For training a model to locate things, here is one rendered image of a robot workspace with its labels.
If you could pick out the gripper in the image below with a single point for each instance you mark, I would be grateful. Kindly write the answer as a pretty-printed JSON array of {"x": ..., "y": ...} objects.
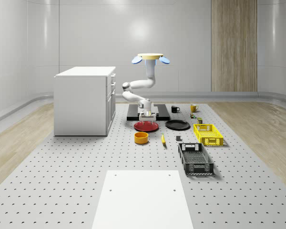
[{"x": 147, "y": 117}]

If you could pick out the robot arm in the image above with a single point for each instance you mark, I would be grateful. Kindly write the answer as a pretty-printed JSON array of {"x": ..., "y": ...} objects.
[{"x": 143, "y": 84}]

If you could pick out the red plate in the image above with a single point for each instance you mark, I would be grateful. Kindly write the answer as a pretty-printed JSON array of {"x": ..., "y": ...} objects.
[{"x": 146, "y": 127}]

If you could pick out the black stove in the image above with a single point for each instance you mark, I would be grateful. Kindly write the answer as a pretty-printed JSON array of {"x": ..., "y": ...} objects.
[{"x": 133, "y": 112}]

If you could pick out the yellow bowl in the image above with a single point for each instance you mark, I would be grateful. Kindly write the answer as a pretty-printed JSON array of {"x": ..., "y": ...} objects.
[{"x": 141, "y": 138}]

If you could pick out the black mug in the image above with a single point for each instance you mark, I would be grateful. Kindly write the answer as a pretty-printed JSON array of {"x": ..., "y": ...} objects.
[{"x": 174, "y": 109}]

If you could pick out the banana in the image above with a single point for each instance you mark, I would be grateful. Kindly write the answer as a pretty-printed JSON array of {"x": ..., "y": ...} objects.
[{"x": 163, "y": 140}]

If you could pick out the black plate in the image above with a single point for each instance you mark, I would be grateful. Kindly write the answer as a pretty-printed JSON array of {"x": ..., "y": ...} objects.
[{"x": 177, "y": 125}]

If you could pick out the grey cube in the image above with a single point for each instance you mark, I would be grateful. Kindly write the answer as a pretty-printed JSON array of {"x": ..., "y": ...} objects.
[{"x": 179, "y": 138}]

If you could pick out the puzzle cube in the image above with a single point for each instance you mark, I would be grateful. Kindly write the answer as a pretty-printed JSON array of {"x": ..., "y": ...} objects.
[{"x": 193, "y": 116}]

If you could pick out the yellow mug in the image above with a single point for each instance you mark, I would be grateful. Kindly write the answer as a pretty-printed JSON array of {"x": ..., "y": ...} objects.
[{"x": 193, "y": 108}]

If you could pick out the flat-sided can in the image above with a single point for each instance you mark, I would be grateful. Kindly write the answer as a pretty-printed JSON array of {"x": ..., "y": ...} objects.
[{"x": 199, "y": 120}]

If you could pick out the dark grey basket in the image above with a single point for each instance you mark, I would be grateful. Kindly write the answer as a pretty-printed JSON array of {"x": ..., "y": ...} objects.
[{"x": 195, "y": 158}]

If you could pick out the yellow basket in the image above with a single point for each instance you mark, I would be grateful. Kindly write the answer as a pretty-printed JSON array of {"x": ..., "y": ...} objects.
[{"x": 208, "y": 134}]

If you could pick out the white cabinet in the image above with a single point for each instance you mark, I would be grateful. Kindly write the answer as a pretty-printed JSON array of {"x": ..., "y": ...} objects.
[{"x": 81, "y": 105}]

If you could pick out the white board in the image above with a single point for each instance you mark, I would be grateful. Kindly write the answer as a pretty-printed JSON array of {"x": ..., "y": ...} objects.
[{"x": 143, "y": 202}]

